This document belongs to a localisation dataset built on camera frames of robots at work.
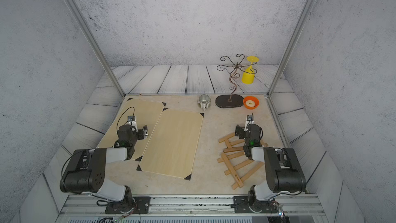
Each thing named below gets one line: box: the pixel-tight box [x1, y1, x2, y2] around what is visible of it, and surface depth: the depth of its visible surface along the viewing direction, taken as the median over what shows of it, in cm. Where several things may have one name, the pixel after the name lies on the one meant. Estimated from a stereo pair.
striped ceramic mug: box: [197, 93, 212, 111], surface depth 110 cm
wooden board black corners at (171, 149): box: [136, 107, 205, 181], surface depth 93 cm
